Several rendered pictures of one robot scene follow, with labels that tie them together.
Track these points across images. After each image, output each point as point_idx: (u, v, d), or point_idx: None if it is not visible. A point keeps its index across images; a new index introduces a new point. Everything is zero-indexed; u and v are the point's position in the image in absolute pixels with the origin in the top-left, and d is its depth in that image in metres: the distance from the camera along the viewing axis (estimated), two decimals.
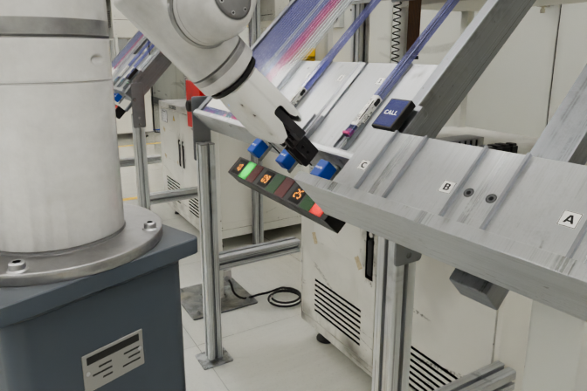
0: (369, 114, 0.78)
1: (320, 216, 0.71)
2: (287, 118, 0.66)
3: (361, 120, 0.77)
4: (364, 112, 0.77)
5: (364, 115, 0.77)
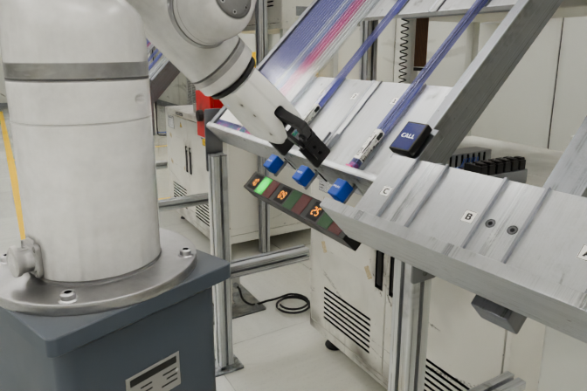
0: (372, 148, 0.79)
1: (338, 234, 0.74)
2: (285, 112, 0.64)
3: (363, 154, 0.79)
4: (368, 146, 0.79)
5: (367, 149, 0.79)
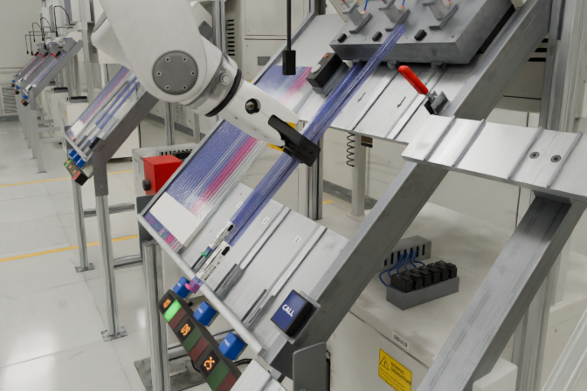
0: (217, 265, 0.69)
1: None
2: None
3: (205, 272, 0.68)
4: (210, 263, 0.69)
5: (209, 267, 0.69)
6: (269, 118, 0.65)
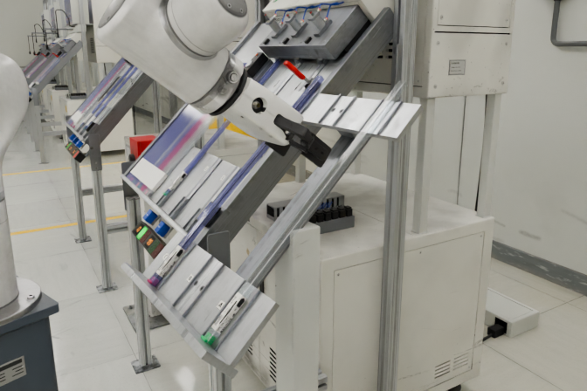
0: (173, 264, 0.89)
1: None
2: None
3: (163, 270, 0.88)
4: (168, 263, 0.88)
5: (167, 266, 0.88)
6: (272, 115, 0.64)
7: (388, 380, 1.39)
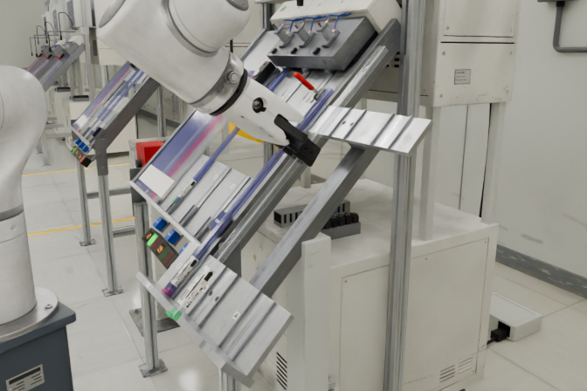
0: (187, 274, 0.91)
1: None
2: None
3: (178, 279, 0.90)
4: (182, 272, 0.90)
5: (181, 276, 0.90)
6: (274, 117, 0.65)
7: (394, 384, 1.41)
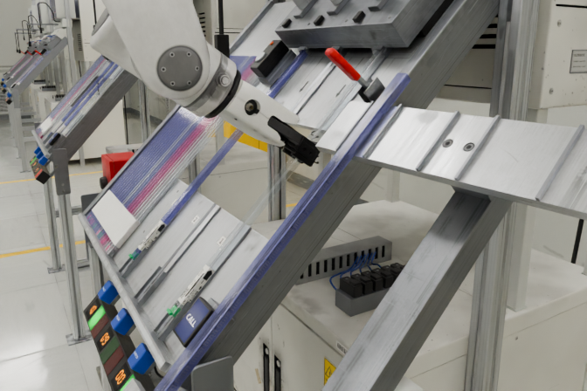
0: None
1: None
2: None
3: None
4: None
5: None
6: (269, 119, 0.65)
7: None
